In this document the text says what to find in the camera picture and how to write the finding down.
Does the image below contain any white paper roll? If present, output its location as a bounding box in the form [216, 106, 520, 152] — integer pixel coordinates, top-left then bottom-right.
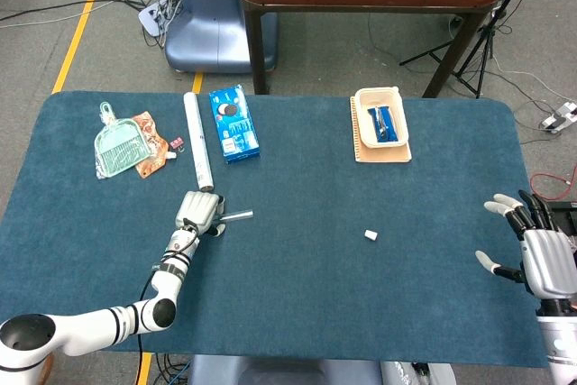
[182, 91, 215, 194]

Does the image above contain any green plastic mini dustpan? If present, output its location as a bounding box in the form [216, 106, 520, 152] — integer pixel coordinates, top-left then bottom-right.
[93, 101, 152, 179]

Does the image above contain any clear glass tube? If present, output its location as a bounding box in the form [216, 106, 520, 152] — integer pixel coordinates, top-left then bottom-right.
[218, 208, 254, 224]

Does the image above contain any blue snack packet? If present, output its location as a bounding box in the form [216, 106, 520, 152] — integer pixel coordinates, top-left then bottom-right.
[366, 105, 399, 143]

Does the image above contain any orange spouted snack pouch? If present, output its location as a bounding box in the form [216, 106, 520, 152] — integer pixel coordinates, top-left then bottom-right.
[130, 109, 178, 179]

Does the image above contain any white power strip with plugs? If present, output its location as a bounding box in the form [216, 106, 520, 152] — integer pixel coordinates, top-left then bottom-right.
[137, 0, 175, 39]

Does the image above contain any cream plastic container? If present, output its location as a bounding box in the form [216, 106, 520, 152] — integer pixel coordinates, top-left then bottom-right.
[353, 86, 411, 150]

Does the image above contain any white floor power strip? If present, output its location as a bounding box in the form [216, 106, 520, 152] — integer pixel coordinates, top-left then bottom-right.
[539, 101, 577, 134]

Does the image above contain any red cable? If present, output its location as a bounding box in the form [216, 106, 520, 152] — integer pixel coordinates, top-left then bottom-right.
[529, 171, 577, 201]

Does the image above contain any blue cookie box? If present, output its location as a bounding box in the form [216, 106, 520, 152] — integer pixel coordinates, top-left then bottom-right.
[208, 84, 261, 164]

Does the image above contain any beige spiral notebook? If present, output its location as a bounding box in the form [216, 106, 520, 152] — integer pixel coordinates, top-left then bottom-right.
[349, 96, 413, 164]

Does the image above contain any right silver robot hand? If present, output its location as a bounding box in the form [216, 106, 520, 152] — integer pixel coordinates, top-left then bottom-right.
[474, 189, 577, 300]

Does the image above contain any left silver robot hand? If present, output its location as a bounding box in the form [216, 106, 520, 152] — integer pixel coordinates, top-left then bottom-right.
[174, 190, 227, 237]

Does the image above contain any black tripod stand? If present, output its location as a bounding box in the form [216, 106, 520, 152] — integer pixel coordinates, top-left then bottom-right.
[399, 0, 549, 98]

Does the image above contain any blue felt table cloth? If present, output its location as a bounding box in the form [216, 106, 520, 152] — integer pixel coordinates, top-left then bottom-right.
[0, 89, 549, 368]

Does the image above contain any grey robot torso base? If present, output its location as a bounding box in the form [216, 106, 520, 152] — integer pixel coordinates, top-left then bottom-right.
[187, 354, 456, 385]

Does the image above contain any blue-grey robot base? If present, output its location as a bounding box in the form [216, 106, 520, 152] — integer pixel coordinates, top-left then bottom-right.
[164, 0, 279, 74]

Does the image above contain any black floor plate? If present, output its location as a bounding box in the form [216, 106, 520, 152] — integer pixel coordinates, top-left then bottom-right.
[547, 199, 577, 235]

